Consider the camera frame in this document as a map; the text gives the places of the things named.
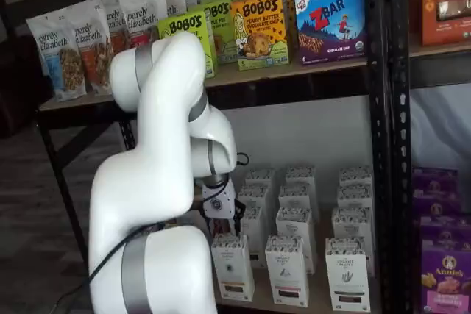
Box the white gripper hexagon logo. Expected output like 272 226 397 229
200 180 247 238

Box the white box yellow strip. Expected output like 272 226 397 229
237 182 273 219
210 232 256 304
244 167 277 192
239 206 266 270

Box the white box pink strip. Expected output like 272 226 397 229
264 234 311 309
284 165 317 190
275 206 316 276
277 183 319 219

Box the wooden shelf board with tea boxes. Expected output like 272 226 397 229
216 210 380 314

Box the white box dark strip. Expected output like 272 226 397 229
331 206 375 279
324 237 372 313
336 183 374 213
338 165 374 189

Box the wooden shelf board with snacks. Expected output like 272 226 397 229
38 58 369 112

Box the purple Annie's box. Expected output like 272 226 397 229
411 167 461 198
420 239 471 314
412 188 464 227
418 214 471 253

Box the blue Zbar snack box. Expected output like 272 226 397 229
293 0 368 66

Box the wooden shelf board with orange box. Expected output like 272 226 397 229
409 39 471 59

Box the granola bag orange label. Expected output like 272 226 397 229
68 0 124 96

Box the granola bag red label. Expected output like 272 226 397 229
118 0 169 51

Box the granola bag brown label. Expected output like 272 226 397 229
96 0 138 56

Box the granola bag blue label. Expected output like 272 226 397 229
26 8 88 103

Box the white fabric sheet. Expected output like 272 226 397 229
409 84 471 172

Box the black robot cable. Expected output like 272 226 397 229
58 151 250 297

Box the black metal shelf frame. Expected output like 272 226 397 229
389 0 471 314
0 0 392 314

